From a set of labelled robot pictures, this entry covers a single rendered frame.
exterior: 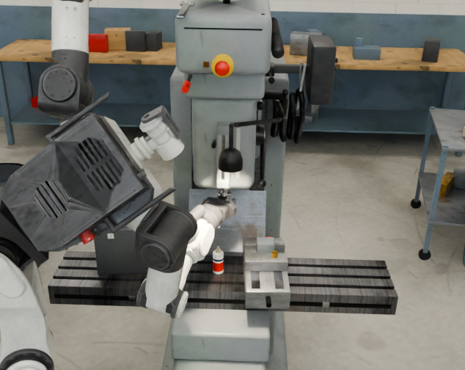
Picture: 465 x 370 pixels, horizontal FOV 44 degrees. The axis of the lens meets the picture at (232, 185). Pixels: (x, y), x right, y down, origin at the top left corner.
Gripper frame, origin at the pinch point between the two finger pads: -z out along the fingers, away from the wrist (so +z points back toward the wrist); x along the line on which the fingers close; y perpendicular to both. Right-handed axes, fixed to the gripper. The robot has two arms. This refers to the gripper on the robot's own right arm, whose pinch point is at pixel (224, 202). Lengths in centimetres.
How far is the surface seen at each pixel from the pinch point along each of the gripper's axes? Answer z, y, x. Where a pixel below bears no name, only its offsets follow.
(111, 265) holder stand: 18.1, 25.3, 36.4
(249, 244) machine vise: -6.0, 18.3, -7.5
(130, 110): -317, 97, 247
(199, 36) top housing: 23, -61, -2
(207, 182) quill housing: 10.4, -11.9, 1.6
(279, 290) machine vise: 10.7, 22.4, -25.1
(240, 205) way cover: -33.6, 18.7, 7.2
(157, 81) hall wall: -357, 74, 237
